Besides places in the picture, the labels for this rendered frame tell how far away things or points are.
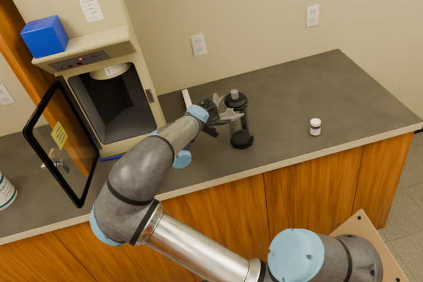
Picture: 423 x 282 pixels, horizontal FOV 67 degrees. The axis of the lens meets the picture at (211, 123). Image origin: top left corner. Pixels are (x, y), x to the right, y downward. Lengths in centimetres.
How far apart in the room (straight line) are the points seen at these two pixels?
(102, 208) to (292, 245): 42
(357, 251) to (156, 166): 50
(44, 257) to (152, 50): 108
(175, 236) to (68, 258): 98
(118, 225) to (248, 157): 72
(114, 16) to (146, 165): 65
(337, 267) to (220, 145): 79
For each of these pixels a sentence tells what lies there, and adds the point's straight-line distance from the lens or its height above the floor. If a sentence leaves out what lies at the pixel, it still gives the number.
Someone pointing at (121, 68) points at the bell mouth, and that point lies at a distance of 134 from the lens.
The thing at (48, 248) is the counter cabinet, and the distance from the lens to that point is 163.
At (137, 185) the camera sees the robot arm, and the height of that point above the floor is 141.
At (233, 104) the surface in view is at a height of 118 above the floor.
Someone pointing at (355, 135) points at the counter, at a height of 94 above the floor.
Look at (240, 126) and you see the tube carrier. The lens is 130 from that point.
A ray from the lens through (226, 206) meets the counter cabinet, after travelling 149.
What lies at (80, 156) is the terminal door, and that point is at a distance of 137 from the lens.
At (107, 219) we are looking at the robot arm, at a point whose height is 135.
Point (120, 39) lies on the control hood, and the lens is 112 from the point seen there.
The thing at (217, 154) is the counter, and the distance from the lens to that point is 138.
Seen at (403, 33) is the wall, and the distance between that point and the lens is 229.
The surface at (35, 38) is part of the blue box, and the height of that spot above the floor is 158.
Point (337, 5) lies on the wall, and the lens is 195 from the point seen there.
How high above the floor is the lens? 192
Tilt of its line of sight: 39 degrees down
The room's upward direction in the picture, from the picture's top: 13 degrees counter-clockwise
